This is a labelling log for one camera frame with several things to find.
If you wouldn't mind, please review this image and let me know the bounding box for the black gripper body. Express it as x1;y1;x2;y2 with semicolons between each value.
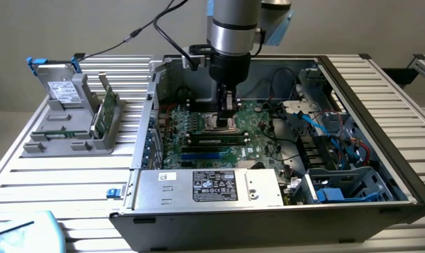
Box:
208;52;252;88

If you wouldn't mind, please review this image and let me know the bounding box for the installed RAM stick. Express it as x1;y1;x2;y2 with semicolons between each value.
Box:
188;131;251;146

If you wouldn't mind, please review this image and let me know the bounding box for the empty black RAM slot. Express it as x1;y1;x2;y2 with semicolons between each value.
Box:
180;144;248;153

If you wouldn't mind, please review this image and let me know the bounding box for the green RAM stick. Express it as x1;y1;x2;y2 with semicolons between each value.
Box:
41;130;76;139

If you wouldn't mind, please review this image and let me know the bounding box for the CPU socket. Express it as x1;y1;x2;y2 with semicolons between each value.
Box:
196;111;240;133

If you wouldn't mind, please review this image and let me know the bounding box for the green motherboard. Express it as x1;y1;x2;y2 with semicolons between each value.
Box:
157;99;292;186

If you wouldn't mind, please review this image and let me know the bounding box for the blue expansion slot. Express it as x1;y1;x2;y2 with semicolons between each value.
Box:
179;151;231;160

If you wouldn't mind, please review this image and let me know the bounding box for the silver chipset heatsink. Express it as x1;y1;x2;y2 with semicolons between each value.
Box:
235;160;258;170

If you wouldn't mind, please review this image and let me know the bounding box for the silver power supply unit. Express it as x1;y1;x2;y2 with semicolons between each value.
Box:
129;168;284;209

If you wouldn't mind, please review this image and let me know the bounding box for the green graphics card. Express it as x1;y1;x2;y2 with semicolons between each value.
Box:
89;72;117;140

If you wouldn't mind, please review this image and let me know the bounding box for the blue case latch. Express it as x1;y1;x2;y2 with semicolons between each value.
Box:
105;187;124;199

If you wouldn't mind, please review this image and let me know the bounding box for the open grey PC case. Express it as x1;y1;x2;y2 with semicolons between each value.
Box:
108;54;425;253

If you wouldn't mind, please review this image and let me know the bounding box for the metal drive cage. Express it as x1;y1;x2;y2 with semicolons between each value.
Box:
291;166;399;205

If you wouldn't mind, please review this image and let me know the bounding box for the grey parts rack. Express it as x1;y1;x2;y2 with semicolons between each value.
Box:
20;73;127;159

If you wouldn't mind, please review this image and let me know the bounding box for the hard disk in blue carrier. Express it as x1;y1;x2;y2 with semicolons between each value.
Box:
25;56;85;106

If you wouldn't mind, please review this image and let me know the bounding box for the blue plastic object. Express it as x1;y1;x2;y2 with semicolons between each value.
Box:
0;210;64;253

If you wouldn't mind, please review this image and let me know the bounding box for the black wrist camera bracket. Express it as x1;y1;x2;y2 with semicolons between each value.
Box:
180;44;213;71

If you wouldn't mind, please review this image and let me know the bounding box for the black looped wire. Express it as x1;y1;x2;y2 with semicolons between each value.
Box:
268;67;299;101

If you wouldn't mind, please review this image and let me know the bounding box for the black looped camera cable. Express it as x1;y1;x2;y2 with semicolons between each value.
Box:
153;0;199;71

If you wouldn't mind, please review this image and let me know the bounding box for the blue SATA wire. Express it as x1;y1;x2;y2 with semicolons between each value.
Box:
294;111;362;169

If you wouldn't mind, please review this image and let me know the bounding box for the black cable with connector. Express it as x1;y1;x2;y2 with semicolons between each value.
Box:
72;0;176;59

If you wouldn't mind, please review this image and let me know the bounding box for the red wire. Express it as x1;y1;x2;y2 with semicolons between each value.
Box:
352;137;373;161

